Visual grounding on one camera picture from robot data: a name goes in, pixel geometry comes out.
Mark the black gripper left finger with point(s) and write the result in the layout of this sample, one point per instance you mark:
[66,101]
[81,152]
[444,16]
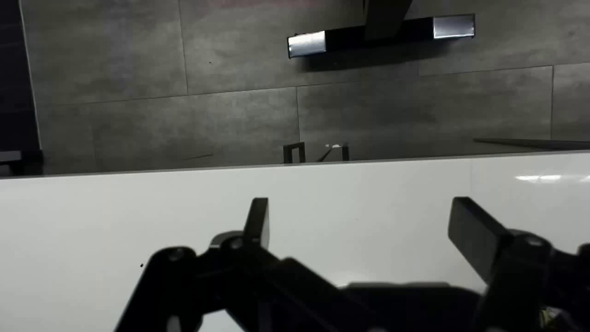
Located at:
[184,289]

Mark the small black square bracket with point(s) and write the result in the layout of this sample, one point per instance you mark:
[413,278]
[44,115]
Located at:
[293,154]

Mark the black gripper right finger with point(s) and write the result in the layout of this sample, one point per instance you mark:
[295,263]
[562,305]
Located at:
[522,278]

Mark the dark flat shelf edge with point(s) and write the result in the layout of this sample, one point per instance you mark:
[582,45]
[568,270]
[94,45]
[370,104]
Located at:
[535,145]

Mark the black bar with silver ends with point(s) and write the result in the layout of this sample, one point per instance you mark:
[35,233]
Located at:
[380,31]

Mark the dark wall panel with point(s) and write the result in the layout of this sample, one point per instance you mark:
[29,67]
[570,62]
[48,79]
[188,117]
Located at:
[15,80]

